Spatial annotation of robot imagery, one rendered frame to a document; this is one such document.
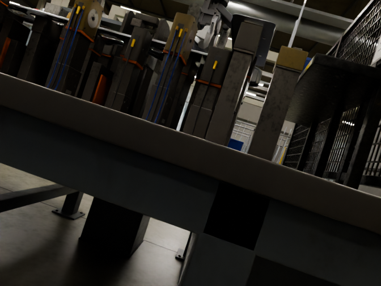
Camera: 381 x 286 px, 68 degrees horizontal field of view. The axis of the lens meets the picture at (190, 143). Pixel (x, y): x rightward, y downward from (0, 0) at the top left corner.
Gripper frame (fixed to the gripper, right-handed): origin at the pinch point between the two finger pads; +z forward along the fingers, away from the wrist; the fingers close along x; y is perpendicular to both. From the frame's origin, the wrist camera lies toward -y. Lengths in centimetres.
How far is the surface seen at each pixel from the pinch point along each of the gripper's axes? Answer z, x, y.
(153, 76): 12.4, -4.6, 18.0
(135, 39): 6.8, 15.8, 19.5
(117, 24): -13, -31, 55
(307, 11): -413, -691, -74
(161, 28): -12.2, -20.4, 27.5
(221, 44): -12.0, -19.9, -0.5
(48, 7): -7, -16, 81
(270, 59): -227, -598, -21
